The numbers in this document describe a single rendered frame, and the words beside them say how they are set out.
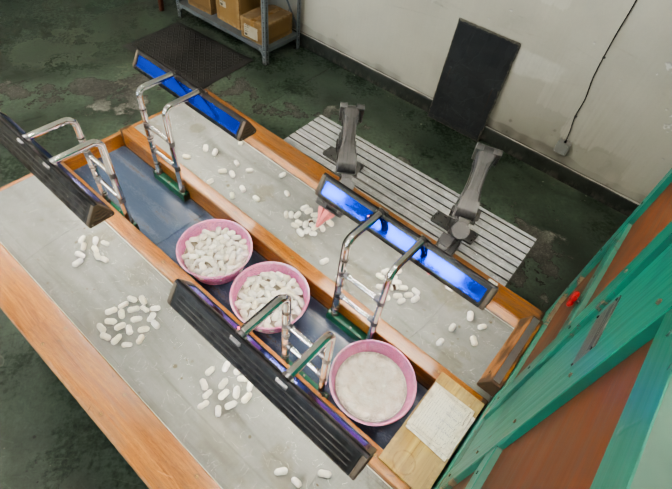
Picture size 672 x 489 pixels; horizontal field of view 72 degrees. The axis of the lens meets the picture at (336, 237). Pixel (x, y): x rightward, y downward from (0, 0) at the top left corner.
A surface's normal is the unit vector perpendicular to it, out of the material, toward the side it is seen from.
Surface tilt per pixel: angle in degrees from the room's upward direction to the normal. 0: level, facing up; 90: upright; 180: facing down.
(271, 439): 0
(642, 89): 90
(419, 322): 0
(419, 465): 0
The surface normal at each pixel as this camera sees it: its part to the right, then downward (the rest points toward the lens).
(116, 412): 0.10, -0.63
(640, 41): -0.63, 0.56
